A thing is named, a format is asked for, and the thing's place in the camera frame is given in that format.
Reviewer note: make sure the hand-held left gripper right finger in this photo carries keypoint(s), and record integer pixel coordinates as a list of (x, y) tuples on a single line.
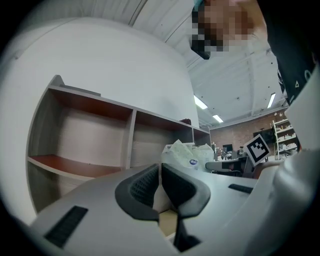
[(220, 197)]

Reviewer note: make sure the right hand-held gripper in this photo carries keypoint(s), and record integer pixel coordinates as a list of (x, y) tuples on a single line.
[(257, 150)]

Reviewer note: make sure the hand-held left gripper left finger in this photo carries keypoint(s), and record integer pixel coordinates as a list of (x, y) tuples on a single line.
[(95, 205)]

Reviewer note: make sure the clear plastic packet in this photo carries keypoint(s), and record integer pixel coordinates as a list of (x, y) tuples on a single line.
[(180, 152)]

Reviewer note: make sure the grey wooden desk with hutch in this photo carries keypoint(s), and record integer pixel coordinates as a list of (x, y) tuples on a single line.
[(95, 140)]

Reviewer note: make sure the ceiling strip light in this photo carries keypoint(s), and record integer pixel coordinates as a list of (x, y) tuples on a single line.
[(217, 118), (200, 102), (271, 100)]

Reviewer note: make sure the rust brown cloth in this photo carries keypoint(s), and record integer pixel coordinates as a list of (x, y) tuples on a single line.
[(186, 121)]

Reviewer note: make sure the flat cardboard box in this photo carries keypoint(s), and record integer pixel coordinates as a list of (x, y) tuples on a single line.
[(168, 222)]

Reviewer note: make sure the white shelving rack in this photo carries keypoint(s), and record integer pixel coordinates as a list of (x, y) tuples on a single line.
[(285, 137)]

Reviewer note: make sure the person's face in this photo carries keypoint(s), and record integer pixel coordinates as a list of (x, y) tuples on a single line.
[(220, 27)]

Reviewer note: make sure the black printed t-shirt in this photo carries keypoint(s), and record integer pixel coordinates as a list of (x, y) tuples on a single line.
[(292, 50)]

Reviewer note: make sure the black wall screen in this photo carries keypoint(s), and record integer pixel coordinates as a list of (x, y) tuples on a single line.
[(268, 135)]

